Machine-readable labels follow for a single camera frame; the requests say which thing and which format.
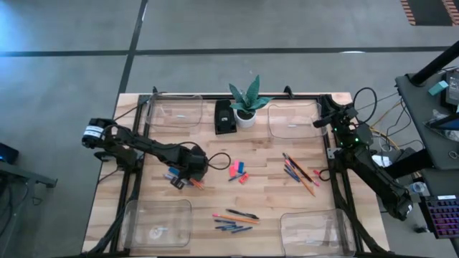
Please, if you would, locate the black aluminium table frame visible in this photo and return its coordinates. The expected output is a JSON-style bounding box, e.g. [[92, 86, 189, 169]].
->
[[82, 85, 392, 258]]

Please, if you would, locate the clear plastic bin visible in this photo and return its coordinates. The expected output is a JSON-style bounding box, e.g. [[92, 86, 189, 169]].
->
[[120, 199, 194, 249], [267, 101, 328, 140], [145, 92, 204, 129], [279, 209, 356, 257]]

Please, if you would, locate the white plant pot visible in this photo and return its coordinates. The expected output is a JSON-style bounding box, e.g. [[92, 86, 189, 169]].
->
[[233, 107, 257, 129]]

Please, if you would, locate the backlit black keyboard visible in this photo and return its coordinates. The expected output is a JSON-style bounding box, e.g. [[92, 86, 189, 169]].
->
[[419, 195, 459, 240]]

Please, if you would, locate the black stand beam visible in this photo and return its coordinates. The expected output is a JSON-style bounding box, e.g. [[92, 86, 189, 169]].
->
[[383, 148, 435, 180]]

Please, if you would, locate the white paper sheet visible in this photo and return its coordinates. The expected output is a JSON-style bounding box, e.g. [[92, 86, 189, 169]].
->
[[371, 153, 394, 169]]

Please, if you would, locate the black desktop device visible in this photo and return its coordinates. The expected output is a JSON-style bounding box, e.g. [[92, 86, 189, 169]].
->
[[440, 70, 459, 108]]

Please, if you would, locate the clear water bottle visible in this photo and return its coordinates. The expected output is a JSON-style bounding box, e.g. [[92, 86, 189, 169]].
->
[[408, 181, 427, 194]]

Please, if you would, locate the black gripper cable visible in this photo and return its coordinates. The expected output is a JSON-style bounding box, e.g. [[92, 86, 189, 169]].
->
[[207, 151, 232, 171], [352, 86, 379, 125]]

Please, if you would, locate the black stand post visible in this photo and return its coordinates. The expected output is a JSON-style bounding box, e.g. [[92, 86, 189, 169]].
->
[[410, 41, 459, 87]]

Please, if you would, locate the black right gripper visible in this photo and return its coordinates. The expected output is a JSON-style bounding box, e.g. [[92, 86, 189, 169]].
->
[[313, 106, 359, 132]]

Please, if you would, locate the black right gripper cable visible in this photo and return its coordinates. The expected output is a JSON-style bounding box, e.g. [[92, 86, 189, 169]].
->
[[352, 86, 379, 125]]

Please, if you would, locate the dark tablet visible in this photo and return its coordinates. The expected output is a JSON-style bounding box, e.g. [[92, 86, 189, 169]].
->
[[425, 113, 459, 132]]

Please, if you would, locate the teal box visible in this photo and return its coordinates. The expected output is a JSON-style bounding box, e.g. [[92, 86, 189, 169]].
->
[[427, 80, 450, 97]]

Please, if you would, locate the dark grey desk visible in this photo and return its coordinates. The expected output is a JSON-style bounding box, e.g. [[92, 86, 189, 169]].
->
[[395, 67, 459, 171]]

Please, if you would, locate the dark mat with orange stripes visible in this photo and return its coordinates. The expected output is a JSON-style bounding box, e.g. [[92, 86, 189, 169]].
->
[[400, 0, 459, 27]]

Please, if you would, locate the black hole punch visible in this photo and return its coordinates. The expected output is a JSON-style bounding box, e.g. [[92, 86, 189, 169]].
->
[[214, 99, 237, 135]]

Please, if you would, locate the yellow cable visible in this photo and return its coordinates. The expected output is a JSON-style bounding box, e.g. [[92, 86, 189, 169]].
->
[[369, 100, 404, 151]]

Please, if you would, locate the grey side desk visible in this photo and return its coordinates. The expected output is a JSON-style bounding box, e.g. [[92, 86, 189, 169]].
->
[[0, 161, 58, 258]]

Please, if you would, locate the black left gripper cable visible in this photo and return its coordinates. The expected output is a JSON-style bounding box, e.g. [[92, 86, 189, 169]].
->
[[207, 151, 232, 171]]

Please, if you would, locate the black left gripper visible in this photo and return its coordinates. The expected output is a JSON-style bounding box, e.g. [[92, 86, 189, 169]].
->
[[170, 145, 209, 190]]

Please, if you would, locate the green snake plant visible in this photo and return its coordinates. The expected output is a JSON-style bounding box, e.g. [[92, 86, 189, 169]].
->
[[228, 74, 274, 115]]

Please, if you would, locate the black device with blue light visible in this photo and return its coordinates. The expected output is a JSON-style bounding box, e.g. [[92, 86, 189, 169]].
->
[[0, 142, 19, 165]]

